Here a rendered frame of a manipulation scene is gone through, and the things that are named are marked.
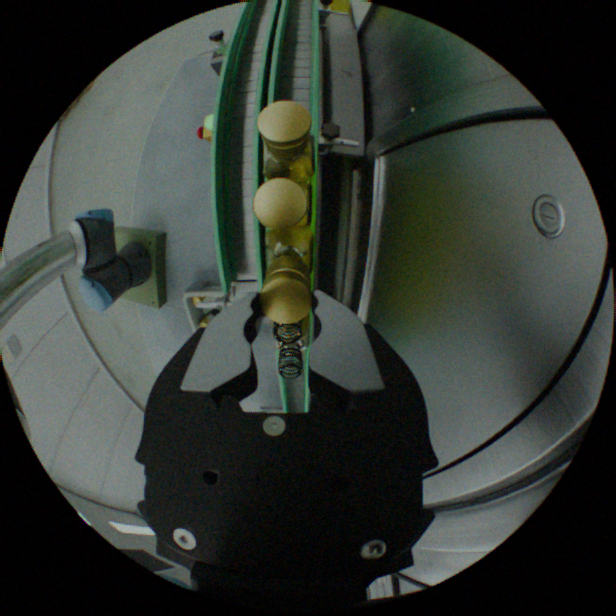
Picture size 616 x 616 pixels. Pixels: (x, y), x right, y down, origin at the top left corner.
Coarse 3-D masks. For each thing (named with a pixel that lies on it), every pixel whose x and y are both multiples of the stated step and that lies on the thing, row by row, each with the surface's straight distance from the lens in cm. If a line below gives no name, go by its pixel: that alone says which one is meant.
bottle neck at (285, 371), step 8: (280, 344) 25; (288, 344) 24; (296, 344) 24; (280, 352) 24; (288, 352) 23; (296, 352) 23; (280, 360) 23; (288, 360) 22; (296, 360) 22; (280, 368) 22; (288, 368) 24; (296, 368) 24; (288, 376) 23; (296, 376) 23
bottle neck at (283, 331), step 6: (276, 324) 18; (282, 324) 18; (288, 324) 18; (294, 324) 18; (300, 324) 18; (276, 330) 18; (282, 330) 20; (288, 330) 20; (294, 330) 20; (300, 330) 18; (276, 336) 18; (282, 336) 19; (288, 336) 19; (294, 336) 19; (300, 336) 18; (282, 342) 19; (288, 342) 19; (294, 342) 19
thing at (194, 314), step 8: (184, 296) 60; (192, 296) 58; (200, 296) 57; (208, 296) 65; (216, 296) 63; (240, 296) 60; (184, 304) 61; (192, 304) 63; (192, 312) 64; (200, 312) 68; (192, 320) 64; (200, 320) 68; (192, 328) 66
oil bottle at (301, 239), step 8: (272, 232) 21; (280, 232) 21; (288, 232) 21; (296, 232) 21; (304, 232) 21; (312, 232) 22; (264, 240) 22; (272, 240) 20; (280, 240) 20; (288, 240) 20; (296, 240) 20; (304, 240) 20; (312, 240) 21; (272, 248) 20; (280, 248) 19; (304, 248) 20; (312, 248) 21; (272, 256) 20; (304, 256) 20; (312, 256) 21; (312, 264) 22
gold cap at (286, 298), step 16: (288, 256) 15; (272, 272) 13; (288, 272) 12; (304, 272) 13; (272, 288) 11; (288, 288) 11; (304, 288) 11; (272, 304) 12; (288, 304) 12; (304, 304) 12; (288, 320) 12
